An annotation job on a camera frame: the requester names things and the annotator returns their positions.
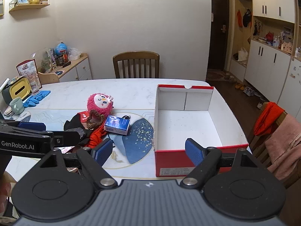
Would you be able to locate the dark wooden door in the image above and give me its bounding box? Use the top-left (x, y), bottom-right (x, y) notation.
top-left (206, 0), bottom-right (230, 73)

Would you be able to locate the blue printed table mat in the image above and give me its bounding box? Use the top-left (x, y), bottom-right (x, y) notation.
top-left (0, 109), bottom-right (156, 171)

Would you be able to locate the red cloth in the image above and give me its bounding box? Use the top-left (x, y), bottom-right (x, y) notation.
top-left (86, 122), bottom-right (110, 149)

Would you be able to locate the white cabinet unit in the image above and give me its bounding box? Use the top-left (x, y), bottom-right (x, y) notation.
top-left (229, 0), bottom-right (301, 111)

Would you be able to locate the wooden sideboard with white drawers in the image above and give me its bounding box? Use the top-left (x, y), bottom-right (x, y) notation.
top-left (38, 53), bottom-right (92, 83)

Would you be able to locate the white tote bag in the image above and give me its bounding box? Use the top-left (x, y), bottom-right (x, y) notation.
top-left (238, 47), bottom-right (249, 62)

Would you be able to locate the blue cloth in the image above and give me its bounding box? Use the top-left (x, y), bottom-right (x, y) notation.
top-left (23, 90), bottom-right (51, 108)

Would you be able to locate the person's left forearm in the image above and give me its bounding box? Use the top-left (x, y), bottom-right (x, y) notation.
top-left (0, 172), bottom-right (18, 217)

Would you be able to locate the red framed picture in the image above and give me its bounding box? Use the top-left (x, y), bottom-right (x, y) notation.
top-left (16, 59), bottom-right (43, 89)

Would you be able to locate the red envelope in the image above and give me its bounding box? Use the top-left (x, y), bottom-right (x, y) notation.
top-left (77, 110), bottom-right (91, 123)

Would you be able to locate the small blue card box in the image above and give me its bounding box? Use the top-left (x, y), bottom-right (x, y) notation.
top-left (104, 115), bottom-right (131, 136)

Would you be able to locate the orange cloth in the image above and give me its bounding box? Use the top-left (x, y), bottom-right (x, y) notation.
top-left (254, 102), bottom-right (285, 136)

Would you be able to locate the wooden wall shelf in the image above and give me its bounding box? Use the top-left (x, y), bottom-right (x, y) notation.
top-left (9, 3), bottom-right (50, 14)

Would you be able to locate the wooden chair with draped cloths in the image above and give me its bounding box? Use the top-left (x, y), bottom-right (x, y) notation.
top-left (249, 102), bottom-right (301, 189)

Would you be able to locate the white plastic bag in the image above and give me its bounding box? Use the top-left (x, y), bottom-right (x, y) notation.
top-left (68, 48), bottom-right (82, 61)

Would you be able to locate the drinking glass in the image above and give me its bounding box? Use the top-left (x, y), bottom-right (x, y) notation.
top-left (29, 73), bottom-right (41, 95)

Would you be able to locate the pink plush bird toy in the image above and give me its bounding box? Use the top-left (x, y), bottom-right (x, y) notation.
top-left (87, 93), bottom-right (115, 118)

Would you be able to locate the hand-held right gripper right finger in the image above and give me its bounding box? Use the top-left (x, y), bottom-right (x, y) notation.
top-left (182, 138), bottom-right (266, 190)

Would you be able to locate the pink fringed scarf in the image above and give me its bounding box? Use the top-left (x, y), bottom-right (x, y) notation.
top-left (265, 115), bottom-right (301, 181)

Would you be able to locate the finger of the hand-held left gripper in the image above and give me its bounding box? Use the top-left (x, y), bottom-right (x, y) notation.
top-left (0, 120), bottom-right (54, 137)
top-left (50, 131), bottom-right (82, 149)

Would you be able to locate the brown scrunchie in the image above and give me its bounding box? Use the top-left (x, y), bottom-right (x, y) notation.
top-left (86, 110), bottom-right (105, 130)

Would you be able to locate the wooden dining chair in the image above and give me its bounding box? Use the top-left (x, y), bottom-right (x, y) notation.
top-left (112, 51), bottom-right (160, 79)

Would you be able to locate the red and white shoe box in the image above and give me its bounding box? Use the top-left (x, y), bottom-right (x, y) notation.
top-left (154, 84), bottom-right (249, 177)

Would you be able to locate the black dotted sock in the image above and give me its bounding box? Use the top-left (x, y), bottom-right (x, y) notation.
top-left (63, 114), bottom-right (88, 146)

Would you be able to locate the blue globe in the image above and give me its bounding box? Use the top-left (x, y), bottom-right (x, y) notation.
top-left (55, 42), bottom-right (69, 56)

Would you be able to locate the patterned door mat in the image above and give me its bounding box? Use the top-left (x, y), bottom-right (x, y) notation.
top-left (206, 70), bottom-right (236, 82)

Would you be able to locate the black hanging bag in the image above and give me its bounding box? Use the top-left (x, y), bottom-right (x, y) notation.
top-left (242, 9), bottom-right (252, 28)

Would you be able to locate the yellow and grey tissue box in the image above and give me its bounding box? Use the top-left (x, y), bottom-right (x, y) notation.
top-left (1, 76), bottom-right (32, 104)

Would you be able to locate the green mug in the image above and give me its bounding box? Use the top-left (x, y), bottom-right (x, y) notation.
top-left (9, 97), bottom-right (25, 115)

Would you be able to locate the small wooden child chair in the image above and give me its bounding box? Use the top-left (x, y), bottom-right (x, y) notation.
top-left (38, 72), bottom-right (60, 85)

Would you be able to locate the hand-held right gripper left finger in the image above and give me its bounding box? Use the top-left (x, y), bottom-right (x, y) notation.
top-left (35, 138), bottom-right (118, 190)

